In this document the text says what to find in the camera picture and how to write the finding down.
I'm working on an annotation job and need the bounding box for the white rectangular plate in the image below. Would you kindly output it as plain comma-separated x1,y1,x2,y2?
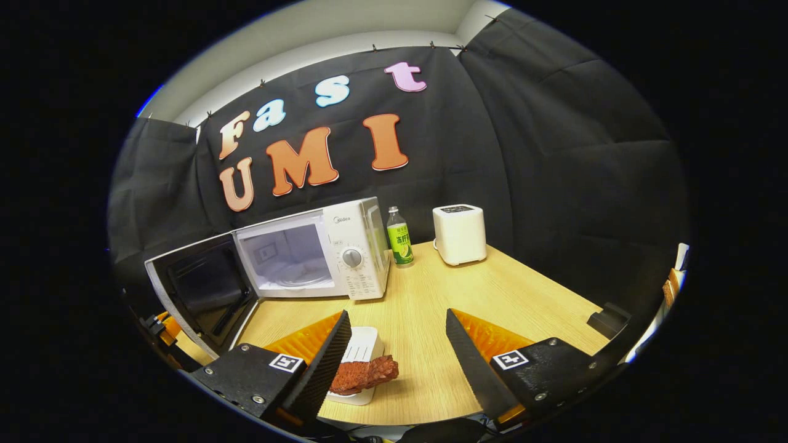
326,326,386,407

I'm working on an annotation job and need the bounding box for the white toaster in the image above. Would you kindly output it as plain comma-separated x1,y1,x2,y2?
432,204,488,267

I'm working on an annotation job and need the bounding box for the red meat piece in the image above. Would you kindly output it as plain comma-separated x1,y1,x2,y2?
329,355,400,396

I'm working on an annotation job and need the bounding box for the white microwave oven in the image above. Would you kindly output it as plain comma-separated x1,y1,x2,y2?
144,196,392,361

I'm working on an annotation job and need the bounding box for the glass microwave turntable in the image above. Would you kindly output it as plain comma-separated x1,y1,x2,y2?
262,258,337,290

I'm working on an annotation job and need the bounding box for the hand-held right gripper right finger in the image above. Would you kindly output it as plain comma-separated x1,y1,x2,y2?
446,309,622,429

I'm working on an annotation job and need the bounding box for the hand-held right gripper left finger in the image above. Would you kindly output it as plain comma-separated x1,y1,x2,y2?
191,310,353,426

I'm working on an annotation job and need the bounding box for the green label drink bottle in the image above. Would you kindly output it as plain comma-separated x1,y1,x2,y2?
386,206,415,269

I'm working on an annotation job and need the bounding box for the black plastic block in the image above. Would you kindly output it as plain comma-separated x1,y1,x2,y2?
586,301,632,340

